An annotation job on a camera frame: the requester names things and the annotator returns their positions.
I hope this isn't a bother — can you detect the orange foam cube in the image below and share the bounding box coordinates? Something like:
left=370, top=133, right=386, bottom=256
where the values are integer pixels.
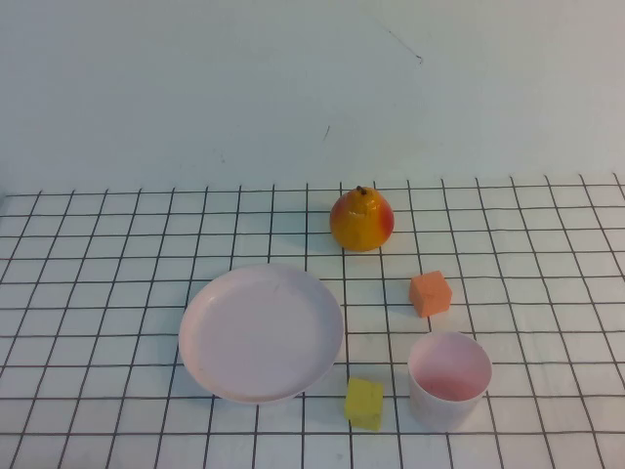
left=408, top=270, right=454, bottom=319

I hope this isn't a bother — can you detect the pale pink plastic cup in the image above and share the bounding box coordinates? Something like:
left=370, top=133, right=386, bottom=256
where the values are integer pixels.
left=407, top=330, right=493, bottom=434

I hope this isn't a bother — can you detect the yellow foam cube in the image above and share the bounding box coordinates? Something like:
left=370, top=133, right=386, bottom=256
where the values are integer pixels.
left=344, top=376, right=386, bottom=433

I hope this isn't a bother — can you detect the pale pink round plate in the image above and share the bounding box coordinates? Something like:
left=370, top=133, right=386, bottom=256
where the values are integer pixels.
left=178, top=264, right=345, bottom=405

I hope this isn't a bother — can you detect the yellow red toy pear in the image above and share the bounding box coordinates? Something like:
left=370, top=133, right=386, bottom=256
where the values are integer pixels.
left=329, top=185, right=396, bottom=253

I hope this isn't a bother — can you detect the white black-grid table mat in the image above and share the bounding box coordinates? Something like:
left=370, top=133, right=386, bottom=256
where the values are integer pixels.
left=0, top=171, right=625, bottom=469

